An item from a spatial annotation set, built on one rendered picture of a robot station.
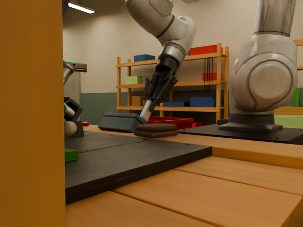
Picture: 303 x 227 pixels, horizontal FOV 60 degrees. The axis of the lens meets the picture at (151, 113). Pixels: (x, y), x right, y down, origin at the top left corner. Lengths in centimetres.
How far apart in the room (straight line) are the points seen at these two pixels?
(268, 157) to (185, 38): 58
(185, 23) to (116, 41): 752
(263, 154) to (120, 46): 790
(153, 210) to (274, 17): 66
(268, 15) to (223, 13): 584
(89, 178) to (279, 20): 66
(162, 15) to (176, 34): 8
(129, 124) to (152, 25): 36
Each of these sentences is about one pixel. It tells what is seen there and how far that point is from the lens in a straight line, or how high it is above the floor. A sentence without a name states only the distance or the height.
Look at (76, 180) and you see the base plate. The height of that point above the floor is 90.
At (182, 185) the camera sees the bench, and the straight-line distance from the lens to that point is 38.
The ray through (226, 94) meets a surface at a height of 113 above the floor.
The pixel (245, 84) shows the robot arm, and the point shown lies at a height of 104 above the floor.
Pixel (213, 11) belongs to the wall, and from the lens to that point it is 679.
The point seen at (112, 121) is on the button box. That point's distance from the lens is 85.
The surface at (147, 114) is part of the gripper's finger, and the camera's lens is 85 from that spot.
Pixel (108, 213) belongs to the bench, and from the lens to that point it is 29.
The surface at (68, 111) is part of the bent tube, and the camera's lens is 71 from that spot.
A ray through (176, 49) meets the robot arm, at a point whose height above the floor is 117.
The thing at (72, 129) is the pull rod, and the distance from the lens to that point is 50.
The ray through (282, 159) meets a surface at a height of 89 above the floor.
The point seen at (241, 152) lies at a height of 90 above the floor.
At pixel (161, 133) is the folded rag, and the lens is 69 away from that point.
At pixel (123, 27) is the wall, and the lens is 836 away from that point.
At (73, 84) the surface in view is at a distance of 982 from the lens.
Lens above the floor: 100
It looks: 3 degrees down
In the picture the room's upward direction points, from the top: straight up
